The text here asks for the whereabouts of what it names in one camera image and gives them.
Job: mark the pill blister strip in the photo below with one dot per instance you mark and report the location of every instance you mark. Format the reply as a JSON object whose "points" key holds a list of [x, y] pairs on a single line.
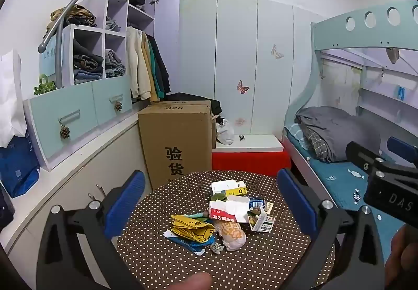
{"points": [[270, 207]]}

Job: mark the green and white small box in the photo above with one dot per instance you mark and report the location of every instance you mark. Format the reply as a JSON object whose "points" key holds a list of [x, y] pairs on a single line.
{"points": [[264, 223]]}

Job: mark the lavender bed wall shelf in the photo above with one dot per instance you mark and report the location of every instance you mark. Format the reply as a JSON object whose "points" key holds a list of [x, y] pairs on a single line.
{"points": [[378, 97]]}

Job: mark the white wardrobe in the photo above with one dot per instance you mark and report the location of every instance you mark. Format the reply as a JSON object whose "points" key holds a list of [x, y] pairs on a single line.
{"points": [[235, 48]]}

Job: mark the white plastic bag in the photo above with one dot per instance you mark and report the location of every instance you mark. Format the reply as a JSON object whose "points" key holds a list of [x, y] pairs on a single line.
{"points": [[225, 135]]}

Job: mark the cream hanging jacket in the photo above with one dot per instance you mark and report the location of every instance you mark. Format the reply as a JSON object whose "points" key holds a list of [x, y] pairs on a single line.
{"points": [[135, 61]]}

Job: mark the brown clothes pile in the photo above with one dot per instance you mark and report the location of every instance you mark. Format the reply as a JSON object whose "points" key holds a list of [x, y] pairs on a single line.
{"points": [[73, 15]]}

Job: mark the teal drawer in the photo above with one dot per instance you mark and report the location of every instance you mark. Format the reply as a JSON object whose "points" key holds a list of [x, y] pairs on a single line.
{"points": [[104, 90], [55, 107]]}

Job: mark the yellow hanging garment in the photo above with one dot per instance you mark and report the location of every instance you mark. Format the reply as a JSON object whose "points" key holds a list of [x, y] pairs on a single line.
{"points": [[149, 74]]}

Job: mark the white and yellow medicine box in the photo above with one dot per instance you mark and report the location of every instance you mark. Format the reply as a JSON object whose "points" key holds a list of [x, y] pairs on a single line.
{"points": [[236, 192]]}

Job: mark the folded dark jeans stack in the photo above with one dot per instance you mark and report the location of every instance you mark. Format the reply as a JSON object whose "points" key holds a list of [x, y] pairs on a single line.
{"points": [[86, 64]]}

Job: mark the light green bunk bed frame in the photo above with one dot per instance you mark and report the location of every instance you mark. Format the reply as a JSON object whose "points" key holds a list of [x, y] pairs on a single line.
{"points": [[326, 35]]}

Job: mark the small foil wrapper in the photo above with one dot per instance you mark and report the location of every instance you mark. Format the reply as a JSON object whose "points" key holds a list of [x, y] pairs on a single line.
{"points": [[216, 248]]}

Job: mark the lavender cubby shelf unit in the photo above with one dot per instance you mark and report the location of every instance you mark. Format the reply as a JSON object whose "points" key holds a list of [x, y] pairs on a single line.
{"points": [[67, 58]]}

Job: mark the blue and white wrapper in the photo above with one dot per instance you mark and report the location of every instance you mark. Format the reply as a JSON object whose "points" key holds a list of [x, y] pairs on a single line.
{"points": [[189, 246]]}

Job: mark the red and white medicine box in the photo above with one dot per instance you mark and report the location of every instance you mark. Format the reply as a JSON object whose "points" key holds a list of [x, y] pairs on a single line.
{"points": [[225, 213]]}

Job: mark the grey blanket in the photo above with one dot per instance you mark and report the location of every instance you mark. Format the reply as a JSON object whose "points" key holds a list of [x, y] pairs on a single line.
{"points": [[339, 126]]}

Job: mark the person's left hand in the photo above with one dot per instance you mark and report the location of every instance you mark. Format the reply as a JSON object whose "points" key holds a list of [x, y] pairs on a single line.
{"points": [[194, 282]]}

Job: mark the black cloth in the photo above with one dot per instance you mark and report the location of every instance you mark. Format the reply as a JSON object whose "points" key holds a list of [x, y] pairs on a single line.
{"points": [[196, 96]]}

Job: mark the pink butterfly sticker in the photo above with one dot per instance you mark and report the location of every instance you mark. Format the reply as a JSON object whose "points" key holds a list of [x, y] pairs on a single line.
{"points": [[242, 87]]}

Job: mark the white board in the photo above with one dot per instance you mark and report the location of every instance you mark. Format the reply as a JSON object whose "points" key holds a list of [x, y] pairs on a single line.
{"points": [[258, 144]]}

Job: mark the white low cabinet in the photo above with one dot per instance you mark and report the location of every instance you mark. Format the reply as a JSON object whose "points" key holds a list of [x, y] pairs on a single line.
{"points": [[81, 172]]}

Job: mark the large cardboard box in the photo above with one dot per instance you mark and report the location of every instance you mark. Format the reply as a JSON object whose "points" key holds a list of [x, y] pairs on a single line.
{"points": [[176, 133]]}

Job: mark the olive green packet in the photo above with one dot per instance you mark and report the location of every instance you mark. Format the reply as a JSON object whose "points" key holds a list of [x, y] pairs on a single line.
{"points": [[218, 197]]}

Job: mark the blue shopping bag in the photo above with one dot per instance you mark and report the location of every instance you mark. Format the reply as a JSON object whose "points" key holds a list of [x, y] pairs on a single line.
{"points": [[19, 169]]}

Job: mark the red cloth covered bench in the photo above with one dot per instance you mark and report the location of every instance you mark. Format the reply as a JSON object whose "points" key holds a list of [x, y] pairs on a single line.
{"points": [[248, 162]]}

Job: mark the green hanging garment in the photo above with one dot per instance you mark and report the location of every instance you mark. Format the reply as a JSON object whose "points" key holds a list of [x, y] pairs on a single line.
{"points": [[157, 81]]}

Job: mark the black hanging coat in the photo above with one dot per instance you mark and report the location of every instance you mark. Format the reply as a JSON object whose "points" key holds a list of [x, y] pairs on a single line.
{"points": [[161, 61]]}

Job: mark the brown polka-dot tablecloth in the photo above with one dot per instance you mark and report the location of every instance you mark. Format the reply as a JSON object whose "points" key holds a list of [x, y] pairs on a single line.
{"points": [[156, 244]]}

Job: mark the yellow packet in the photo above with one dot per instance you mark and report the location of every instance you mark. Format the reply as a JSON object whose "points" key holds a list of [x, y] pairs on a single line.
{"points": [[189, 228]]}

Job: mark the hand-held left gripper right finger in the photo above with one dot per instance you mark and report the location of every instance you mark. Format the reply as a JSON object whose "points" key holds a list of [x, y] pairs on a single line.
{"points": [[297, 201]]}

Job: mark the white paper bag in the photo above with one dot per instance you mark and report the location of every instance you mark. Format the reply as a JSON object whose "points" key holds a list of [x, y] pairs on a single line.
{"points": [[9, 97]]}

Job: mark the faded butterfly sticker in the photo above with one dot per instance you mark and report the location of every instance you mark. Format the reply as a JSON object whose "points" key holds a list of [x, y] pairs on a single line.
{"points": [[239, 120]]}

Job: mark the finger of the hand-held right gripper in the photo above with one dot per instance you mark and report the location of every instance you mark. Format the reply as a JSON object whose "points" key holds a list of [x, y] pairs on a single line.
{"points": [[403, 149], [362, 156]]}

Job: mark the blue and white small box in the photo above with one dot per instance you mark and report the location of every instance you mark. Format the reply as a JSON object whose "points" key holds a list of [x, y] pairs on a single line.
{"points": [[256, 202]]}

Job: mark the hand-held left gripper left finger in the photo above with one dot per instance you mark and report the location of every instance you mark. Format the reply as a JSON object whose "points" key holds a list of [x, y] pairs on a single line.
{"points": [[125, 201]]}

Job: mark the light blue striped pillow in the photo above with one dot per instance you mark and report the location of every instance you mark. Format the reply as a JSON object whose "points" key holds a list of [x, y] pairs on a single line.
{"points": [[294, 135]]}

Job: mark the person's right hand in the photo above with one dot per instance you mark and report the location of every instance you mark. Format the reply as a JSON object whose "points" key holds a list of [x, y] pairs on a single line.
{"points": [[405, 247]]}

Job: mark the beige butterfly sticker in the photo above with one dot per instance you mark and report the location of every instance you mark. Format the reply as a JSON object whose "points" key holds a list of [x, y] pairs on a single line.
{"points": [[277, 52]]}

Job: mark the folded grey clothes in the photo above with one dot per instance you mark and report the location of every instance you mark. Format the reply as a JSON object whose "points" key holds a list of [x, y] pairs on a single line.
{"points": [[114, 63]]}

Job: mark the orange patterned plastic bag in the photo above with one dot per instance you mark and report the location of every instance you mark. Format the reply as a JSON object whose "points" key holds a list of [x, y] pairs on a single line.
{"points": [[230, 234]]}

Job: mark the pine cone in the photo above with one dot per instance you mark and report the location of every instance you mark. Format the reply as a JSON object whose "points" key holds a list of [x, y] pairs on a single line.
{"points": [[118, 106], [65, 132]]}

